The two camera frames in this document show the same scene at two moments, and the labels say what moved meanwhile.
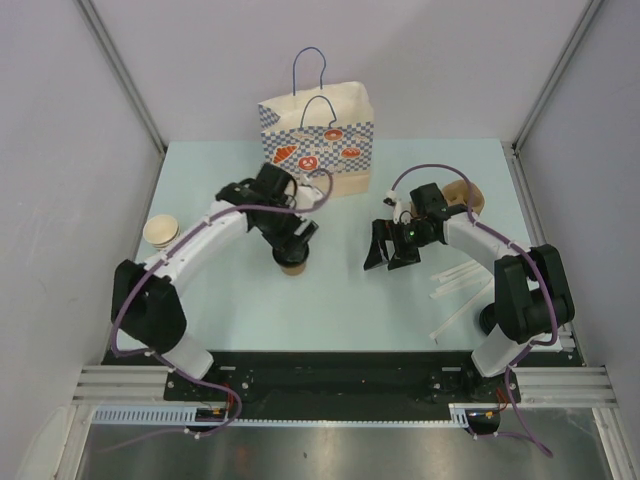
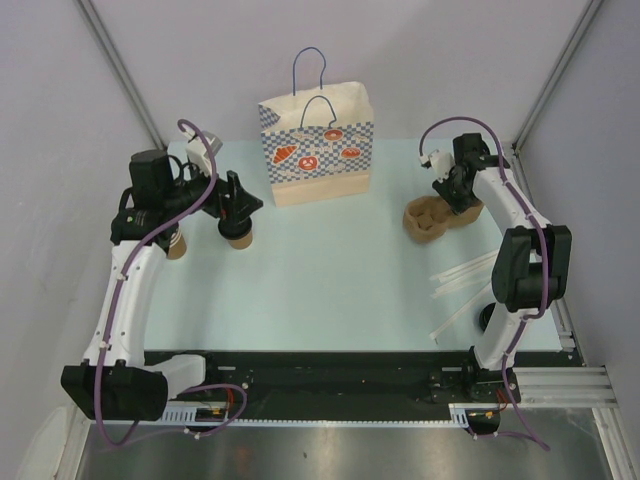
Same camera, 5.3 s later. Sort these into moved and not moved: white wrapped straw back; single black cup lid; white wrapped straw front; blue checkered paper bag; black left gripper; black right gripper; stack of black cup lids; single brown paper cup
Moved: single brown paper cup; single black cup lid; black left gripper; black right gripper
Not moved: blue checkered paper bag; white wrapped straw back; white wrapped straw front; stack of black cup lids
